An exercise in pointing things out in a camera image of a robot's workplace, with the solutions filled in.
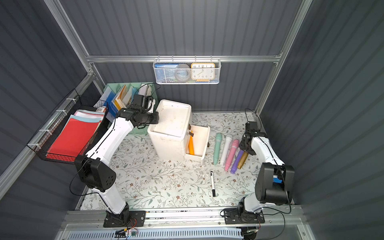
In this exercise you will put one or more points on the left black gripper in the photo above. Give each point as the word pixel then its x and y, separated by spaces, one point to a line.
pixel 153 118

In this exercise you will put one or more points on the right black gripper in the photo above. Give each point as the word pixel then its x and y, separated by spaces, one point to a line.
pixel 246 144

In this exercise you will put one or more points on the pink microphone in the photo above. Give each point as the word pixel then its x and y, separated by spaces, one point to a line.
pixel 233 149

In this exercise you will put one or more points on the white microphone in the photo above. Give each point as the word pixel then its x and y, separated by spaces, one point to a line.
pixel 228 141

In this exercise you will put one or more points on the green microphone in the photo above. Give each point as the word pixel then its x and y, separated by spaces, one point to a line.
pixel 218 141

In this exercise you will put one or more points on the white plastic drawer unit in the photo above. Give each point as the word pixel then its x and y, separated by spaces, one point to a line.
pixel 169 136

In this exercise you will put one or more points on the purple microphone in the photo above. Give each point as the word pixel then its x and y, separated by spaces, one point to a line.
pixel 236 162

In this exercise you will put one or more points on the white bottom drawer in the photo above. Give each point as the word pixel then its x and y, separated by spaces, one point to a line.
pixel 201 141

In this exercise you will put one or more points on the orange microphone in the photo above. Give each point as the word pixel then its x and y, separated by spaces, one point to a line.
pixel 191 146

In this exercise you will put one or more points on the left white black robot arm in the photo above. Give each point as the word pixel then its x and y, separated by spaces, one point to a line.
pixel 93 167

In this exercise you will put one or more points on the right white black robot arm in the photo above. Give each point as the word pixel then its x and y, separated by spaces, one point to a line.
pixel 275 181

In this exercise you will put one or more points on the green plastic file organizer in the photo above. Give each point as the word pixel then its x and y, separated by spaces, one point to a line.
pixel 119 95

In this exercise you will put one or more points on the blue box in basket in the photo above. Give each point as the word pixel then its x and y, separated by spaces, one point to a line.
pixel 165 72

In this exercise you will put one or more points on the black white marker pen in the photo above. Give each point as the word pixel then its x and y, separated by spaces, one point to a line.
pixel 213 184

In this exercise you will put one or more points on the grey tape roll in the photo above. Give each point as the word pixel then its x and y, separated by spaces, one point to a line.
pixel 182 73

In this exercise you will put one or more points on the yellow analog clock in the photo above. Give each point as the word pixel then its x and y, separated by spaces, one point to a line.
pixel 203 72

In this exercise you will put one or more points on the red paper folder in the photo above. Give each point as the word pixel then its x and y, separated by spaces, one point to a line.
pixel 74 136

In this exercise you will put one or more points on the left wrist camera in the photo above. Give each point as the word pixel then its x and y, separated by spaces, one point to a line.
pixel 142 103

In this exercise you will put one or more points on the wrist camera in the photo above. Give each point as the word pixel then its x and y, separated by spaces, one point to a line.
pixel 142 103
pixel 252 127

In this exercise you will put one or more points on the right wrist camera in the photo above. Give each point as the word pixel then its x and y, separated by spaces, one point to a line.
pixel 252 127

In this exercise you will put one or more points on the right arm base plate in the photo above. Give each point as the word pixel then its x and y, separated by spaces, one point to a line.
pixel 233 216

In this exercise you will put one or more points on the white wire wall basket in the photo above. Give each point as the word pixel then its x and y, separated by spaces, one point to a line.
pixel 190 81

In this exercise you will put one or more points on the black wire tray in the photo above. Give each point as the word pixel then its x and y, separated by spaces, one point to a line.
pixel 79 106

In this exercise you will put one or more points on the aluminium mounting rail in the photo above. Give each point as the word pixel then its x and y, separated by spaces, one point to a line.
pixel 191 217

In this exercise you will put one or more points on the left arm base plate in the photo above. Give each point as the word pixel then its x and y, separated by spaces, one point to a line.
pixel 125 219

